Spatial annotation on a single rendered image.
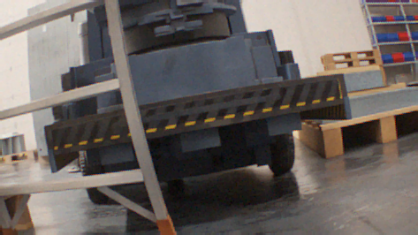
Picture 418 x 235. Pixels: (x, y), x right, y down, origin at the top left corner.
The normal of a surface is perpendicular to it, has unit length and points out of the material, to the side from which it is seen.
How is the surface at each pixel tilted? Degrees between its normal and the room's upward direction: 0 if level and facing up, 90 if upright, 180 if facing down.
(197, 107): 90
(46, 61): 90
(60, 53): 90
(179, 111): 90
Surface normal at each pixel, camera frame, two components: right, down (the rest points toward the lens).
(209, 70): 0.10, 0.01
